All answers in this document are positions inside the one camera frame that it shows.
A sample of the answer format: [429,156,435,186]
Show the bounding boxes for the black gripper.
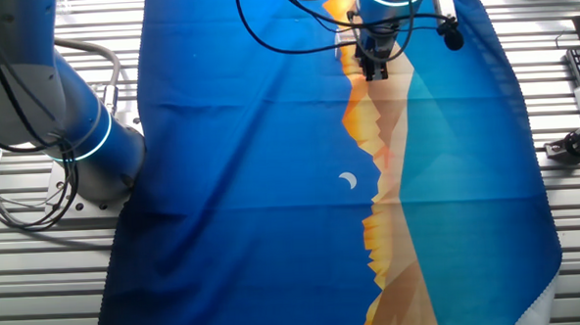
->
[352,27,403,82]

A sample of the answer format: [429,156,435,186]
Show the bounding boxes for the white mesh goal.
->
[333,28,363,60]

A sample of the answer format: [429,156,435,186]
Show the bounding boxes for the blue landscape print cloth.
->
[79,0,567,325]

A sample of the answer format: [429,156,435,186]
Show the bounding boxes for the black clamp tool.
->
[543,127,580,165]

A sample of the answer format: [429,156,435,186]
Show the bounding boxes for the long black cable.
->
[275,0,455,36]
[234,0,363,58]

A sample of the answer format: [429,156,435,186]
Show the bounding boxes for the black round cable plug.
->
[435,17,466,53]

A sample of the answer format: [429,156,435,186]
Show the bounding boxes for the metal cable connector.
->
[100,84,121,117]

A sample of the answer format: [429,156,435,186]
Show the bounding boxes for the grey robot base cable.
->
[53,34,123,105]

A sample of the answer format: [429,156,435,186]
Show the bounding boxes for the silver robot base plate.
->
[40,114,149,224]

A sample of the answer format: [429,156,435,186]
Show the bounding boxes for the black and grey cable bundle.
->
[0,136,83,234]

